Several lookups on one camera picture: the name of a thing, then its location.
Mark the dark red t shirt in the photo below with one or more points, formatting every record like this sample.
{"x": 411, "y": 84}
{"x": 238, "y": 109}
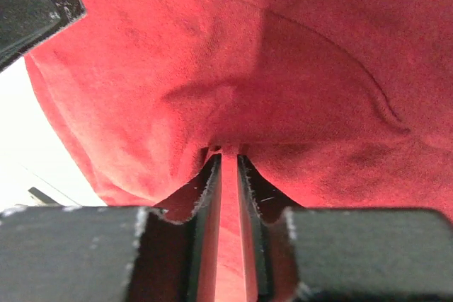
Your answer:
{"x": 339, "y": 103}

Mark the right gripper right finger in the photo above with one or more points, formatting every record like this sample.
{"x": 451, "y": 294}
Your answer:
{"x": 292, "y": 253}

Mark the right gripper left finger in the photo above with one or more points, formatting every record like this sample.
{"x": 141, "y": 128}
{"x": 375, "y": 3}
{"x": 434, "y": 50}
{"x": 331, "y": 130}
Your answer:
{"x": 162, "y": 253}

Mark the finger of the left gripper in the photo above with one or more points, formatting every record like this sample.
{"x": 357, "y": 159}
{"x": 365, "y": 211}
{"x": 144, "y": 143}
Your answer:
{"x": 27, "y": 23}

